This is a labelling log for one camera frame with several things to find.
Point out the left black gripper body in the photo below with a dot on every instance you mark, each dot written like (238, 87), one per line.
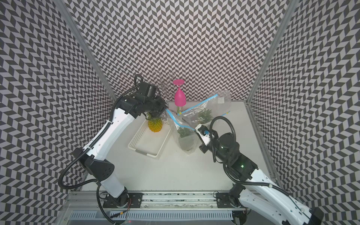
(156, 107)

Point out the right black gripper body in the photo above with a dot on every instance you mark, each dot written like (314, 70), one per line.
(213, 146)

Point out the yellow toy pineapple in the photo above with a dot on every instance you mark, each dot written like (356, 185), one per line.
(154, 124)

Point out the zip-top bag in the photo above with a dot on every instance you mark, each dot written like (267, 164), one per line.
(202, 113)
(184, 135)
(221, 103)

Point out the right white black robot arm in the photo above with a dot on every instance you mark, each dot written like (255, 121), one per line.
(252, 188)

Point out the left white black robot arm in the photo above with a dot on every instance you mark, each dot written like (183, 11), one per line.
(93, 156)

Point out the pink plastic wine glass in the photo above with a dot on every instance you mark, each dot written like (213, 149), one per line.
(179, 98)

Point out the white perforated plastic basket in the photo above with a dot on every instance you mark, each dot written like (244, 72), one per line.
(149, 143)

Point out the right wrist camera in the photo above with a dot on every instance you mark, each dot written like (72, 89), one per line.
(203, 133)

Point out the chrome wire cup stand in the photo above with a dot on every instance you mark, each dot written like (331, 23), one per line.
(166, 87)

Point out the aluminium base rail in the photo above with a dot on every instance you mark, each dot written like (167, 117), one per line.
(153, 200)

